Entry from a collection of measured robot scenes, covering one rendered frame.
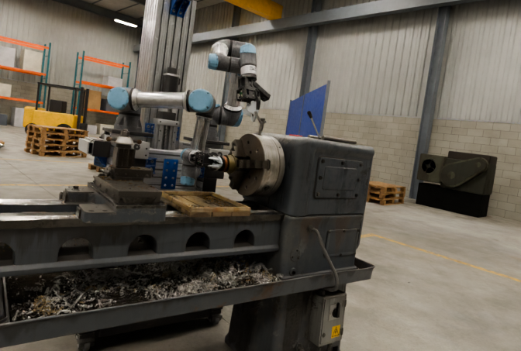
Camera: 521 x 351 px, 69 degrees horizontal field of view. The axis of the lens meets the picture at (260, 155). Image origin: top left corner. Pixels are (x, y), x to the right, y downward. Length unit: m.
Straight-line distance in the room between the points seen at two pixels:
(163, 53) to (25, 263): 1.47
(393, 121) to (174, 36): 10.71
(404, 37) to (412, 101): 2.07
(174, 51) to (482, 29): 10.68
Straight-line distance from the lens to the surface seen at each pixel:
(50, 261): 1.51
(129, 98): 2.06
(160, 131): 2.36
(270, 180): 1.81
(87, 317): 1.45
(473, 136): 11.79
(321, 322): 2.17
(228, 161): 1.80
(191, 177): 2.01
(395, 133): 12.64
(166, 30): 2.51
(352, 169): 2.11
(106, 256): 1.54
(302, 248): 1.97
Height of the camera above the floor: 1.23
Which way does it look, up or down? 3 degrees down
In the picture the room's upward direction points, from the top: 8 degrees clockwise
